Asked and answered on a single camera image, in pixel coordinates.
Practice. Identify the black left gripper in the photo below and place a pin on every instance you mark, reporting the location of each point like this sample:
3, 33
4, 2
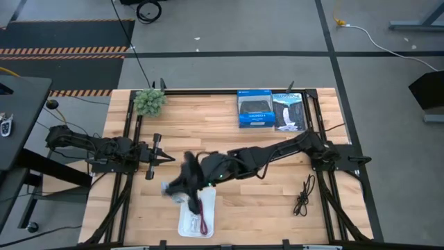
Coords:
151, 156

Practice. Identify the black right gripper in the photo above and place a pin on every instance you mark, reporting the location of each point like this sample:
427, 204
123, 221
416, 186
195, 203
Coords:
199, 172

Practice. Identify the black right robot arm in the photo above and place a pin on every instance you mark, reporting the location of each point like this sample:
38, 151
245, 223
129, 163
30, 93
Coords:
277, 151

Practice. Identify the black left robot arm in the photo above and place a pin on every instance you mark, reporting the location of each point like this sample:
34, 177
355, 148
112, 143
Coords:
114, 147

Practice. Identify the white plastic bin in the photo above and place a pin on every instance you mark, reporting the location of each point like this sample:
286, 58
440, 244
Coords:
209, 198

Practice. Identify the green artificial plant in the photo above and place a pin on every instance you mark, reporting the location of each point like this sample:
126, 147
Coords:
150, 102

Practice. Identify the blue game controller box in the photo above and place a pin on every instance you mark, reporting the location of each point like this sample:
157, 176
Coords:
255, 118

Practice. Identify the black round puck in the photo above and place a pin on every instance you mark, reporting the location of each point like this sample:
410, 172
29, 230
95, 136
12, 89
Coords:
52, 103

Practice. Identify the dark upright product box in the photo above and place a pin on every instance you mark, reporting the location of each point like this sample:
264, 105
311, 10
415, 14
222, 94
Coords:
289, 114

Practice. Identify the black desk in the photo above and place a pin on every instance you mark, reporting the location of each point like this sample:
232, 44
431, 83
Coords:
24, 111

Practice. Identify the black desk caster wheel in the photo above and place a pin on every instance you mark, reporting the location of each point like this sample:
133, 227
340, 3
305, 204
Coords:
32, 227

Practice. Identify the black hazard striped floor mat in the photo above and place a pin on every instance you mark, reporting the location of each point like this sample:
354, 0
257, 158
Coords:
69, 34

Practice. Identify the car key fob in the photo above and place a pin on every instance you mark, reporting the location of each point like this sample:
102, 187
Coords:
6, 127

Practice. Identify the black floor stand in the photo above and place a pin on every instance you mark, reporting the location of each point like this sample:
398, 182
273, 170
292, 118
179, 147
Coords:
430, 90

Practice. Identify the gray metal floor foot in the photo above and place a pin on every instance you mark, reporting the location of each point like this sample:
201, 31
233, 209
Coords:
409, 24

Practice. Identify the black metal table frame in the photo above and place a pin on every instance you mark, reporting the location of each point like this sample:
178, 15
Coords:
222, 92

